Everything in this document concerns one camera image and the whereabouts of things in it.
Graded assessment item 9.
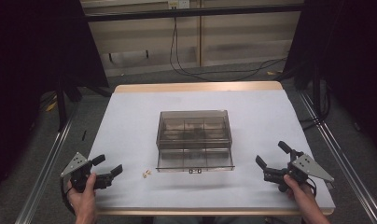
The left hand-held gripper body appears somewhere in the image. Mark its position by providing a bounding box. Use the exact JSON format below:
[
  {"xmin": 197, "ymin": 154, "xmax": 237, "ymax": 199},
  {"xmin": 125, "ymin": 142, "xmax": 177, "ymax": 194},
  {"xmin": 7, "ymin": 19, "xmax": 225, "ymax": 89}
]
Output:
[{"xmin": 60, "ymin": 151, "xmax": 116, "ymax": 192}]

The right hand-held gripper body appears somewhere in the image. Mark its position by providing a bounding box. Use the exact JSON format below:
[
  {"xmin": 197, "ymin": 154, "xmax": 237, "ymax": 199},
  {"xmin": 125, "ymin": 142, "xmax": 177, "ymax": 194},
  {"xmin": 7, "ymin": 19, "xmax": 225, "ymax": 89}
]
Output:
[{"xmin": 263, "ymin": 151, "xmax": 336, "ymax": 193}]

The person's right hand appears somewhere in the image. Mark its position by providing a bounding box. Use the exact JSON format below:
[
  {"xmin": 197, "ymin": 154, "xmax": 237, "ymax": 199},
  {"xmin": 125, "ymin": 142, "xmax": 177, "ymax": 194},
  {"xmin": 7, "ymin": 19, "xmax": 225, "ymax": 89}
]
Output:
[{"xmin": 283, "ymin": 174, "xmax": 317, "ymax": 208}]

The person's left hand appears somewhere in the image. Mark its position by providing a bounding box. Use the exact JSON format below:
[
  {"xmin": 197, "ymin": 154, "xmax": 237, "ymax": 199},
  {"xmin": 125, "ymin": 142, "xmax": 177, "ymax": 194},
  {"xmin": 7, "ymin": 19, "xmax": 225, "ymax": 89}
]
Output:
[{"xmin": 66, "ymin": 173, "xmax": 98, "ymax": 216}]

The white table mat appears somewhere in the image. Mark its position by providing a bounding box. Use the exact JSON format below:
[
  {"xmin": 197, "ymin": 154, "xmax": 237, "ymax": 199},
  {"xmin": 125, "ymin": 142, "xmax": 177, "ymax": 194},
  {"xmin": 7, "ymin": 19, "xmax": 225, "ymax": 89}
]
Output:
[{"xmin": 88, "ymin": 89, "xmax": 336, "ymax": 211}]

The black metal stand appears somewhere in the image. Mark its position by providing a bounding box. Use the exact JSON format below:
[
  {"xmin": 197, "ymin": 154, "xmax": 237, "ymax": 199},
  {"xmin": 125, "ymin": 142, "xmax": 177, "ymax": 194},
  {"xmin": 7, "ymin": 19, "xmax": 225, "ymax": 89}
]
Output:
[{"xmin": 55, "ymin": 73, "xmax": 69, "ymax": 133}]

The smoky clear plastic compartment box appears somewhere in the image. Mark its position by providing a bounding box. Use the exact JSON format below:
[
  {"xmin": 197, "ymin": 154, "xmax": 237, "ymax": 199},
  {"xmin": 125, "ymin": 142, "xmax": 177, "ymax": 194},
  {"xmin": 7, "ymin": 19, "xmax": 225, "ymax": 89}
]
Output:
[{"xmin": 155, "ymin": 108, "xmax": 236, "ymax": 175}]

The wooden table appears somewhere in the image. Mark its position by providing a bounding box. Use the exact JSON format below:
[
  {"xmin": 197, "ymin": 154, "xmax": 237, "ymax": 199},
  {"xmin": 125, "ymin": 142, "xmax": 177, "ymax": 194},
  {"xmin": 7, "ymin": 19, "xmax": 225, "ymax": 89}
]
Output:
[{"xmin": 95, "ymin": 80, "xmax": 335, "ymax": 217}]

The black curtain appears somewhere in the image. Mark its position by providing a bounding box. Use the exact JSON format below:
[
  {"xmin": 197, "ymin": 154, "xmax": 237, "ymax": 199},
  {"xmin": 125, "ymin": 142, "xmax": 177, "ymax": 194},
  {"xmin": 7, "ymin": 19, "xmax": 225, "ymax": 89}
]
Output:
[
  {"xmin": 283, "ymin": 0, "xmax": 377, "ymax": 160},
  {"xmin": 0, "ymin": 0, "xmax": 110, "ymax": 200}
]

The black crossbar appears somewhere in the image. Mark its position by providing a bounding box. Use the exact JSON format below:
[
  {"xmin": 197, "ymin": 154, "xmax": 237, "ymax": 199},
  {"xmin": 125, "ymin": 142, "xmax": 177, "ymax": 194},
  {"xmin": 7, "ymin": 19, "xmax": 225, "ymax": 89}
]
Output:
[{"xmin": 83, "ymin": 3, "xmax": 305, "ymax": 23}]

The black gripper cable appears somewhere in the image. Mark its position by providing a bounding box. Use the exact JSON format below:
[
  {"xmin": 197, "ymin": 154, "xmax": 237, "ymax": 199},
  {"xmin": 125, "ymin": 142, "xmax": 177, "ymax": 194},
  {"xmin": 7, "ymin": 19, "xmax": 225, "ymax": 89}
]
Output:
[
  {"xmin": 60, "ymin": 179, "xmax": 77, "ymax": 217},
  {"xmin": 303, "ymin": 177, "xmax": 318, "ymax": 199}
]

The aluminium rail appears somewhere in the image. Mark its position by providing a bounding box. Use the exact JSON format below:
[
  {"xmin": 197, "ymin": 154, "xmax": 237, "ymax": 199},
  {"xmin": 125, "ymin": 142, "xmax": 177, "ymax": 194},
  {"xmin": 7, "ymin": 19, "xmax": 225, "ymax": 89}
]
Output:
[
  {"xmin": 298, "ymin": 90, "xmax": 377, "ymax": 224},
  {"xmin": 14, "ymin": 104, "xmax": 80, "ymax": 224}
]

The black cable on floor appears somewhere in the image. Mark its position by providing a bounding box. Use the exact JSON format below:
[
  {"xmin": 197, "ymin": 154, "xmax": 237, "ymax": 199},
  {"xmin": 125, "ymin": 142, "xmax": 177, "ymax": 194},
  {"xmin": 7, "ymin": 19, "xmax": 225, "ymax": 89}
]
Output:
[{"xmin": 168, "ymin": 17, "xmax": 288, "ymax": 82}]

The white wall socket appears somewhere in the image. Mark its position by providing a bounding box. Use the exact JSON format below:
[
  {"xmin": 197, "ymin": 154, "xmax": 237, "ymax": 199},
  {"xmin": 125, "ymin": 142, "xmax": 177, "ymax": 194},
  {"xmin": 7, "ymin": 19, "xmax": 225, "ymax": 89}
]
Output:
[{"xmin": 167, "ymin": 0, "xmax": 191, "ymax": 10}]

